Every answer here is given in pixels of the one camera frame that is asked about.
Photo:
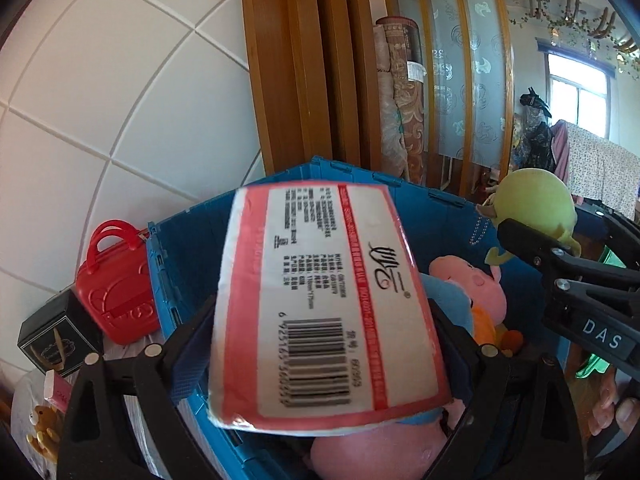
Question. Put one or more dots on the window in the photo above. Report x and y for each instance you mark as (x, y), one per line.
(575, 90)

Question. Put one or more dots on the vine garland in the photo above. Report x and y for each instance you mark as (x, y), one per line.
(565, 20)

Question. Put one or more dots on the blue plastic crate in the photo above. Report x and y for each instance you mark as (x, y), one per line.
(185, 245)

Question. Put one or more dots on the large pink pig plush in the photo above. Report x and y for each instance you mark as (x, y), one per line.
(380, 452)

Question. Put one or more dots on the wooden wall frame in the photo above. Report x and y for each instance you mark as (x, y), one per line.
(300, 60)

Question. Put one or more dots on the brown bear plush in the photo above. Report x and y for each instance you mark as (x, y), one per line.
(42, 422)

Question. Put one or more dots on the frosted glass partition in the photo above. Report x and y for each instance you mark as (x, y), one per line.
(460, 60)

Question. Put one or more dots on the green plastic bag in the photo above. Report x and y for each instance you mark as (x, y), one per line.
(592, 365)

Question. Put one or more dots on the black gift box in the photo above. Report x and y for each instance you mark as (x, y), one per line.
(70, 325)

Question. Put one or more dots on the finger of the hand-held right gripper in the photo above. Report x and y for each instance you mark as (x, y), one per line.
(530, 245)
(625, 237)

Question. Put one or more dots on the rolled patterned carpet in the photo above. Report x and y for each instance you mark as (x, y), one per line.
(405, 110)

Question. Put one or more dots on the small green plush toy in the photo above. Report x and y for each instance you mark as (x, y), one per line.
(535, 200)

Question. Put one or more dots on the red toy suitcase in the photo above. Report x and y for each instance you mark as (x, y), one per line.
(117, 295)

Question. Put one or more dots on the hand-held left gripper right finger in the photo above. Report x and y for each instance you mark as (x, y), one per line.
(465, 375)

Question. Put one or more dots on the pink tissue pack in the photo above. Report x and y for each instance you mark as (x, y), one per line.
(60, 392)
(325, 310)

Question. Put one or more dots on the floral cloth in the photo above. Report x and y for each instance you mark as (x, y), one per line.
(600, 170)

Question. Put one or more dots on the person's right hand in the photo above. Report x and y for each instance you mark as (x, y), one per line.
(627, 412)

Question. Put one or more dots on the black hanging garment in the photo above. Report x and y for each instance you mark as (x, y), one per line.
(540, 140)

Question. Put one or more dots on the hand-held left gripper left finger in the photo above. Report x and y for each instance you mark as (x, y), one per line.
(192, 365)

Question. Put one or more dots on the pink hanging garment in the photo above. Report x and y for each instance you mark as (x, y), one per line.
(561, 155)

